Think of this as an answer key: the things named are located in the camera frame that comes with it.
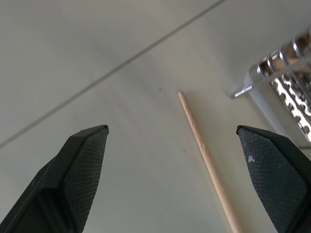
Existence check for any chrome wire basket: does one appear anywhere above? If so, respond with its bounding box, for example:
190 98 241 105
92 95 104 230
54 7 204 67
230 30 311 144

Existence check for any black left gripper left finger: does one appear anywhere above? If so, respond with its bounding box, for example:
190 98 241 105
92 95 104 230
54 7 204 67
0 124 109 233

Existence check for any wooden chopstick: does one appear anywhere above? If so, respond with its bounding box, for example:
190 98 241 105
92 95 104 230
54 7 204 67
177 91 244 233

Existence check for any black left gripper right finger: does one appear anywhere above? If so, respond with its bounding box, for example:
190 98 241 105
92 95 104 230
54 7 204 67
236 125 311 233

